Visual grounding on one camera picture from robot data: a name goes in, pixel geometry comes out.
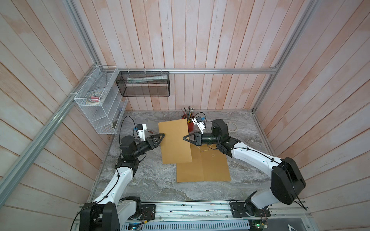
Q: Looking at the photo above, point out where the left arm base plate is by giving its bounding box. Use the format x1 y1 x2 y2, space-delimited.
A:
116 203 157 221

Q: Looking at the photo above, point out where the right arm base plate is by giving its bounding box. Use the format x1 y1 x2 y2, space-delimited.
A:
229 200 271 218

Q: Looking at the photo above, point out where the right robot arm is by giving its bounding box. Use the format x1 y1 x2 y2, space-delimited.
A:
183 119 306 217

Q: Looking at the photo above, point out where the white wire shelf rack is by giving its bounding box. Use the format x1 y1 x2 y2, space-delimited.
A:
74 65 127 135

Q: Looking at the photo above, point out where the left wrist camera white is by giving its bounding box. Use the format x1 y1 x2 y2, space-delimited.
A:
136 124 147 141

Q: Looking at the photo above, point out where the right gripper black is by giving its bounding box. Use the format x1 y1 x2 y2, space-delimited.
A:
183 132 222 148

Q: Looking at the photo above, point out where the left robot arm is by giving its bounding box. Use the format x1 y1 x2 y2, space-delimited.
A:
76 133 165 231

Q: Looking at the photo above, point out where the tape roll in rack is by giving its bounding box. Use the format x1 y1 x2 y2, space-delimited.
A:
86 92 105 105

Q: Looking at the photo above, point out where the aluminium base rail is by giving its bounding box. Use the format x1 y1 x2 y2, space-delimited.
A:
73 200 313 224

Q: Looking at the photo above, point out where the brown file bag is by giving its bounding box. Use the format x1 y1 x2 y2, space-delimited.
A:
158 119 192 164
176 146 204 183
198 145 231 182

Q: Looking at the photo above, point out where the red pen holder cup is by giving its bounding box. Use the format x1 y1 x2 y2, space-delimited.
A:
182 115 194 133

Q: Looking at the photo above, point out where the masking tape roll on table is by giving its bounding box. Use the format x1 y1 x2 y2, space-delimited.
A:
227 122 238 133

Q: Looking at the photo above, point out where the black mesh basket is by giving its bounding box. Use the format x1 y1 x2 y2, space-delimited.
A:
116 70 171 97

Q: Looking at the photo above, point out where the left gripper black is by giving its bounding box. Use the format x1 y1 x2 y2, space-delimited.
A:
132 133 165 157

